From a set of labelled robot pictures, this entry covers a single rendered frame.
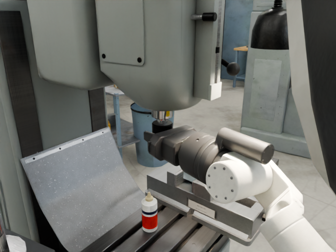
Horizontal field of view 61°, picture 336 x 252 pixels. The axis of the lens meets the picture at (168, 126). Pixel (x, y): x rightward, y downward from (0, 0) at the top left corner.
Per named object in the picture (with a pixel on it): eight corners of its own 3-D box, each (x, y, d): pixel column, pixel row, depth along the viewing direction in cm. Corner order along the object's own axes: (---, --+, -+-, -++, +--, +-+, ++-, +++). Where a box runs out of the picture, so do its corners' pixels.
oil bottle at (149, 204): (160, 226, 76) (160, 191, 72) (150, 235, 73) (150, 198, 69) (149, 220, 78) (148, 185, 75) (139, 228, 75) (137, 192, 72)
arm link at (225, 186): (220, 177, 58) (270, 204, 50) (181, 186, 52) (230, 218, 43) (232, 124, 56) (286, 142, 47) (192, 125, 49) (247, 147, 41)
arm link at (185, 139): (192, 115, 65) (234, 130, 56) (191, 153, 69) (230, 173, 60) (146, 127, 58) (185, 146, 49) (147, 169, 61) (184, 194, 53)
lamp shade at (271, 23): (300, 50, 44) (307, 6, 42) (252, 49, 45) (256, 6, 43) (290, 46, 51) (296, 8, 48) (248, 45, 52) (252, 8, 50)
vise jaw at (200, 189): (232, 182, 84) (233, 170, 82) (210, 202, 75) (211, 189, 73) (214, 175, 87) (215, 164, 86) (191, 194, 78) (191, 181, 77)
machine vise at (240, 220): (271, 216, 80) (276, 182, 76) (248, 247, 69) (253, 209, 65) (173, 176, 101) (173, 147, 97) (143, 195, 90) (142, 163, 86)
